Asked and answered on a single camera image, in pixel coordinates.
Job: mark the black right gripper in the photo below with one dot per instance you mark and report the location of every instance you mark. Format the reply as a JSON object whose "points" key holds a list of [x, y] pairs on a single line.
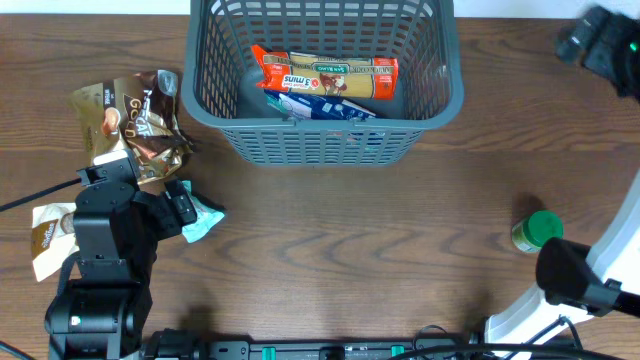
{"points": [[578, 38]]}

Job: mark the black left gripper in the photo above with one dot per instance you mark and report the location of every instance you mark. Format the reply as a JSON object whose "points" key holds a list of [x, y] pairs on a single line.
{"points": [[170, 219]]}

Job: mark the teal tissue pack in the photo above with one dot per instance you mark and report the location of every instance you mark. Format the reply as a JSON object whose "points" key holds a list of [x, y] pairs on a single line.
{"points": [[207, 217]]}

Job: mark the green lid jar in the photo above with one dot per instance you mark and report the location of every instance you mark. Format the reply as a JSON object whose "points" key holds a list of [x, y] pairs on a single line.
{"points": [[530, 234]]}

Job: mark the blue pasta box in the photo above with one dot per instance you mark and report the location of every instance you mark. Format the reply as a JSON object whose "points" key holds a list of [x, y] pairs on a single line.
{"points": [[313, 107]]}

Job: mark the orange spaghetti pack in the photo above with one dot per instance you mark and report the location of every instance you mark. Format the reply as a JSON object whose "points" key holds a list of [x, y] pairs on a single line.
{"points": [[294, 72]]}

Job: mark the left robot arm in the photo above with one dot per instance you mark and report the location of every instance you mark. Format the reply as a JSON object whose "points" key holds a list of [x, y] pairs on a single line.
{"points": [[103, 297]]}

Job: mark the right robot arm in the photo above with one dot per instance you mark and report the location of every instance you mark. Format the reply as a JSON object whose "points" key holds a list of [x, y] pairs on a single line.
{"points": [[575, 282]]}

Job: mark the white brown snack bag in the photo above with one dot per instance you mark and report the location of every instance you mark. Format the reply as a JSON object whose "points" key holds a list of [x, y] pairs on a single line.
{"points": [[53, 238]]}

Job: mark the gold coffee bag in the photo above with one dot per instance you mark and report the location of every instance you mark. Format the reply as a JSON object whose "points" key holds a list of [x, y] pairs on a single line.
{"points": [[136, 113]]}

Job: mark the grey plastic basket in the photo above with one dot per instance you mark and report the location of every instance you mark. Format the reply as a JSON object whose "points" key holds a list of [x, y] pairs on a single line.
{"points": [[221, 74]]}

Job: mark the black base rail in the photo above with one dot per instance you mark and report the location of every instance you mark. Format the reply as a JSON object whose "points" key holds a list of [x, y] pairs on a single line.
{"points": [[174, 344]]}

